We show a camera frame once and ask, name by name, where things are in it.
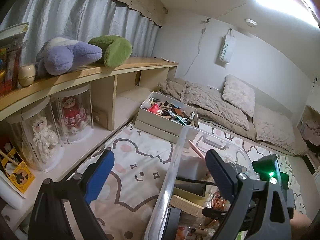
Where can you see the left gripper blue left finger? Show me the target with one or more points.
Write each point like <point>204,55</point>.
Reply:
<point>96,174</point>

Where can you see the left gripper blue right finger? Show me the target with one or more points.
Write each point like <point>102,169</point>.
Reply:
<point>224,175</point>

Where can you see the black foam tube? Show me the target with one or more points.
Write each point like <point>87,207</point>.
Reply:
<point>198,188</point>

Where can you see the person right hand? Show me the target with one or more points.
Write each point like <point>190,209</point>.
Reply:
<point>299,225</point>

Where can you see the pink bunny phone stand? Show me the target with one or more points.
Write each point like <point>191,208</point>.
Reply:
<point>197,150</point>

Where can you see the clear plastic storage bin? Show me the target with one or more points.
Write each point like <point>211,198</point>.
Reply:
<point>186,164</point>

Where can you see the thick wooden oval block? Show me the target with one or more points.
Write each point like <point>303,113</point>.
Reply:
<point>186,206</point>

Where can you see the folded beige blanket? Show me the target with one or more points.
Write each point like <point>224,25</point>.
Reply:
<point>209,104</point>

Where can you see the right beige pillow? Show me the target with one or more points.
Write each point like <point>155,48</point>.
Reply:
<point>274,128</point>

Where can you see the beige pillow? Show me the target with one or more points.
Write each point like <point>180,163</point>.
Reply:
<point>274,128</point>
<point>239,95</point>

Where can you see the wooden shelf unit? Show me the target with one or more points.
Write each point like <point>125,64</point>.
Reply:
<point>92,113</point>

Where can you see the yellow black card box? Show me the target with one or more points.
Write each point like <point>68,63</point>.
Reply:
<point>15,168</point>

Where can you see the white doll in clear case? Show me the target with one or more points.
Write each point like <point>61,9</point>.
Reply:
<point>36,135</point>

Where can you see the left beige pillow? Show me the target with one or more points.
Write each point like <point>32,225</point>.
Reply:
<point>239,95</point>

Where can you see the white cardboard box of items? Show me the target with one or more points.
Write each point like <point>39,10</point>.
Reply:
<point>165,117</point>

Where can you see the pile of clothes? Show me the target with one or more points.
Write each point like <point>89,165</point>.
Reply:
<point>310,134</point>

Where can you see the white hanging paper bag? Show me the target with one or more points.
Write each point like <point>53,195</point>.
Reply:
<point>227,47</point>

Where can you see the small cream round container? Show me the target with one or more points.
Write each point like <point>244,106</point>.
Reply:
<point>26,75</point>

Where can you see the purple plush toy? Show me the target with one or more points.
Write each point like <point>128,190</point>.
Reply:
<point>62,54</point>

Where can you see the green plush toy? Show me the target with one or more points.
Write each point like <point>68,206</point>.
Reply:
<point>116,49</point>

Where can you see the ceiling smoke detector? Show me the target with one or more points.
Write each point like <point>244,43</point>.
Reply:
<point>250,22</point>

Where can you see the books on shelf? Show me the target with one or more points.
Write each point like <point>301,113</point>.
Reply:
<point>12,42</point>

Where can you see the grey curtain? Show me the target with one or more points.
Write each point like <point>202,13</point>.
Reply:
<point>81,20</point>

